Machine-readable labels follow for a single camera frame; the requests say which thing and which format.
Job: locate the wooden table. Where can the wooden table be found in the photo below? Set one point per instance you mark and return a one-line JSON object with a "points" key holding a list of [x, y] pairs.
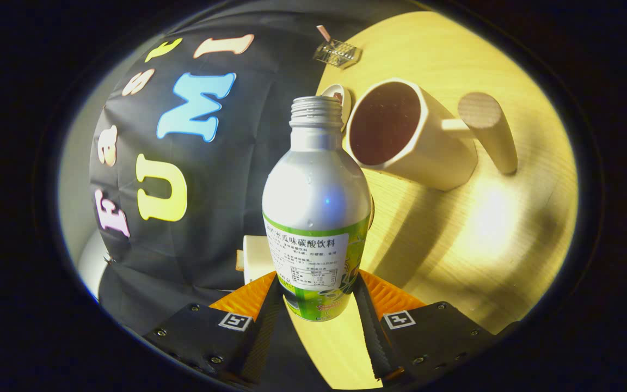
{"points": [[509, 245]]}

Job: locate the silver green juice bottle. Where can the silver green juice bottle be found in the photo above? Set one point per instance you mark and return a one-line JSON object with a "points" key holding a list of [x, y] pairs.
{"points": [[316, 190]]}

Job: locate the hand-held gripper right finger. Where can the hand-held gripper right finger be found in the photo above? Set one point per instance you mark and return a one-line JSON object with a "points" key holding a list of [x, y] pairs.
{"points": [[370, 337]]}

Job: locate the white round plate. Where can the white round plate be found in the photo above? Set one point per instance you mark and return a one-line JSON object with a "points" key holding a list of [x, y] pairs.
{"points": [[346, 109]]}

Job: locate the red meat piece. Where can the red meat piece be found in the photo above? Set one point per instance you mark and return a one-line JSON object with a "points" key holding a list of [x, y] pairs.
{"points": [[338, 98]]}

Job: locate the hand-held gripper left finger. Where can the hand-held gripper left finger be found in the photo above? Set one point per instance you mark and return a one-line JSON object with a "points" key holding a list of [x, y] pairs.
{"points": [[262, 340]]}

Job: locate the bread slice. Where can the bread slice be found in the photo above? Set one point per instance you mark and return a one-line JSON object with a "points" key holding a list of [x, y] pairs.
{"points": [[239, 260]]}

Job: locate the white toaster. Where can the white toaster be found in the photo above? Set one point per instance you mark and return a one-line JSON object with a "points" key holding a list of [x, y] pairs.
{"points": [[256, 258]]}

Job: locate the black backdrop cloth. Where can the black backdrop cloth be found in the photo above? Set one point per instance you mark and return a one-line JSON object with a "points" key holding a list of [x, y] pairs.
{"points": [[226, 179]]}

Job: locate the pink straw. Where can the pink straw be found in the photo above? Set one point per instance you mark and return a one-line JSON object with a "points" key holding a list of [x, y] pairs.
{"points": [[323, 34]]}

